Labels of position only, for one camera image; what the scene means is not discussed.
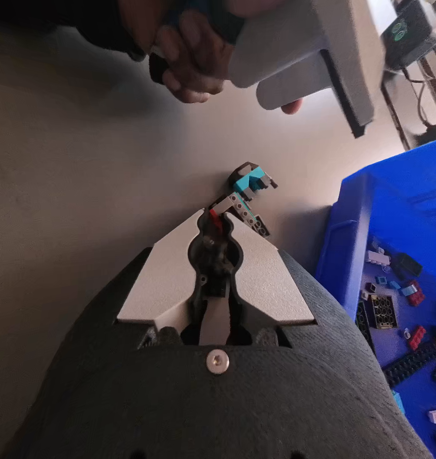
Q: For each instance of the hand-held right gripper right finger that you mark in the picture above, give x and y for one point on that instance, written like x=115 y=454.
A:
x=275 y=287

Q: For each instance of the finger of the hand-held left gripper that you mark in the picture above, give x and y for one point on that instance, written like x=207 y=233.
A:
x=343 y=100
x=354 y=53

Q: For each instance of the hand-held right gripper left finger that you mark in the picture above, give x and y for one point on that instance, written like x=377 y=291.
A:
x=157 y=287

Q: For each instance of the red toy brick piece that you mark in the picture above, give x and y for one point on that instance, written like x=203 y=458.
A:
x=215 y=218

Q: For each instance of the blue plastic bin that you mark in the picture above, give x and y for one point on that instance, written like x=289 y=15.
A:
x=347 y=233

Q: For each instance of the teal and black brick assembly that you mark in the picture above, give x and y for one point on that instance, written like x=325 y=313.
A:
x=252 y=181

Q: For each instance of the person's left forearm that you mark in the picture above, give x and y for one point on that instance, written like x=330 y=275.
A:
x=60 y=18

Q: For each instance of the grey desk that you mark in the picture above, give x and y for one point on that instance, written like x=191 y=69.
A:
x=78 y=161

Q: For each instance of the person's left hand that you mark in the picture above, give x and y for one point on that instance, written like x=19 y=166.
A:
x=192 y=64

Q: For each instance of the dark flat strip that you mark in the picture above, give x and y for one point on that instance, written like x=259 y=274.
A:
x=395 y=107

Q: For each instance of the black cube device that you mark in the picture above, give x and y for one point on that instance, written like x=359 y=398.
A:
x=411 y=32

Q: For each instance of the black brick plate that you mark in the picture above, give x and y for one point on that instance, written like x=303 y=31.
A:
x=216 y=256

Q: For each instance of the pile of mixed toy bricks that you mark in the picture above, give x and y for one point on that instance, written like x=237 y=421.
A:
x=383 y=312

